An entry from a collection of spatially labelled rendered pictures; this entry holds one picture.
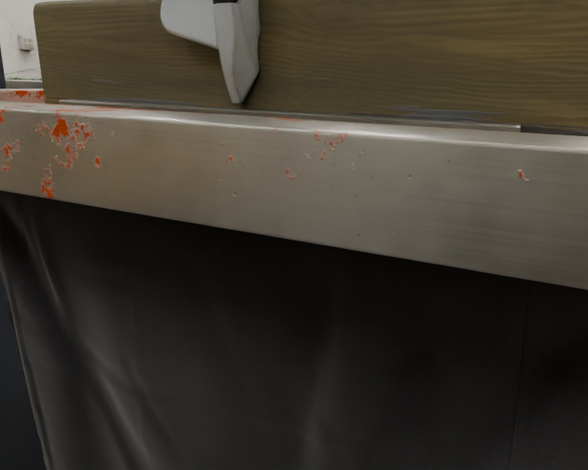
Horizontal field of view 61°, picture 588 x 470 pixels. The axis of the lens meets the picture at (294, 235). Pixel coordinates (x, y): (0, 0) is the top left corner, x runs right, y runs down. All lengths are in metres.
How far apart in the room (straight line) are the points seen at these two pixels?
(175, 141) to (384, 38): 0.14
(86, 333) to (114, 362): 0.04
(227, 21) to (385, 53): 0.08
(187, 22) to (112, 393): 0.28
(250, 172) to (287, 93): 0.13
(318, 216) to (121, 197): 0.08
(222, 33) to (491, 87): 0.14
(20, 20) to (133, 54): 4.66
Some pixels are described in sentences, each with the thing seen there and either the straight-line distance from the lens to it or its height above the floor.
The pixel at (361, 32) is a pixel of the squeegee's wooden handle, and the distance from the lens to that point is 0.28.
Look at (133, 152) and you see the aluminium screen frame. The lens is 0.20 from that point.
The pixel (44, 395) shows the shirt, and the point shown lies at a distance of 0.49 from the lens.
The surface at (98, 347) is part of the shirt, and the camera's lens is 0.41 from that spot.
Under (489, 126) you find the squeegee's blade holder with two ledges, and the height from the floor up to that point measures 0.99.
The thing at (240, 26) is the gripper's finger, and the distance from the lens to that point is 0.29.
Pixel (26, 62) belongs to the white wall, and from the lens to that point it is 5.01.
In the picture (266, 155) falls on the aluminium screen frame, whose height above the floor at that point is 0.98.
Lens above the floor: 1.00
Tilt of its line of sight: 17 degrees down
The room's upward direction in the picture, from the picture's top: 2 degrees clockwise
